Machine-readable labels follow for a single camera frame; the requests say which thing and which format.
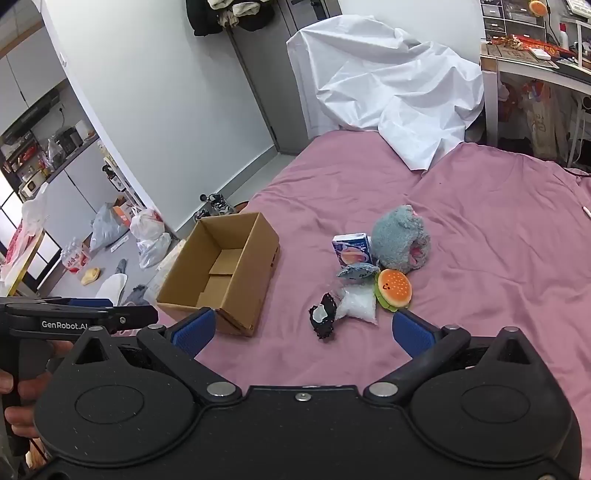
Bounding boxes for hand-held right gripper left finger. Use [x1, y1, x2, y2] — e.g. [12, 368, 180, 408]
[73, 307, 242, 401]

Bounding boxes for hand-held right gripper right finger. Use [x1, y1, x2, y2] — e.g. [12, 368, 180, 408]
[364, 307, 535, 400]

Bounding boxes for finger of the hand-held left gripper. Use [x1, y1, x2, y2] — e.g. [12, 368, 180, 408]
[0, 296, 114, 308]

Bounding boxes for burger plush toy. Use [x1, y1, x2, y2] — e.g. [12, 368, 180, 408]
[373, 269, 413, 314]

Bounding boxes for clear bag of white pellets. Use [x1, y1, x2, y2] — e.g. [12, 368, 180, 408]
[333, 285, 379, 326]

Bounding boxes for brown cardboard box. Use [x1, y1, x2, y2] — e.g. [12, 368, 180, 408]
[156, 212, 281, 337]

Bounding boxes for small grey pouch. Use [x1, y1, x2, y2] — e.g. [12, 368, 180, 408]
[336, 264, 380, 281]

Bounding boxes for grey plush toy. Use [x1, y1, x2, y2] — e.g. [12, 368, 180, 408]
[372, 204, 432, 274]

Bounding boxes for blue snack packet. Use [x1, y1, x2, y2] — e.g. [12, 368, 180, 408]
[332, 233, 374, 269]

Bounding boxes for person's left hand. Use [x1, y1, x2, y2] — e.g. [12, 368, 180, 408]
[0, 340, 75, 439]

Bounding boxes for pack of water bottles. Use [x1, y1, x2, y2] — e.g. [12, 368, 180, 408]
[61, 237, 91, 273]

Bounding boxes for white foam tray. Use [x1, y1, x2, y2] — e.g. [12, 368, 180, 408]
[156, 239, 186, 288]

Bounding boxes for grey plastic bag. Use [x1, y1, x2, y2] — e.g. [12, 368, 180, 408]
[89, 203, 130, 254]

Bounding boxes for red and white bag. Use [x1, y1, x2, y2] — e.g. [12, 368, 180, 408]
[0, 220, 29, 278]

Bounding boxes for clear plastic bag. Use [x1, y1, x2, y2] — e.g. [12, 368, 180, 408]
[139, 233, 172, 270]

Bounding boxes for orange box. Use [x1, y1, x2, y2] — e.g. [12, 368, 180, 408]
[113, 200, 135, 227]

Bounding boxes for white red-printed plastic bag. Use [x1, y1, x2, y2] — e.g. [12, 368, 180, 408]
[130, 209, 166, 241]

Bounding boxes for pink bed sheet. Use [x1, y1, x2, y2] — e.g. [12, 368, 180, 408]
[111, 130, 591, 468]

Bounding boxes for white desk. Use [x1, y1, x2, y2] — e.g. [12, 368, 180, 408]
[480, 41, 591, 163]

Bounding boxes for beige tote bag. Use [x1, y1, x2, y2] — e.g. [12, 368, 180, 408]
[519, 80, 571, 160]

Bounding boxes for white sheet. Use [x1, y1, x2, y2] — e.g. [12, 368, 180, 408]
[286, 14, 485, 173]

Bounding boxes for grey door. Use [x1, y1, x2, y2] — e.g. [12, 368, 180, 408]
[228, 0, 343, 156]

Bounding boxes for dark hanging clothes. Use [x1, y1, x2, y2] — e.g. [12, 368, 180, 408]
[185, 0, 278, 37]

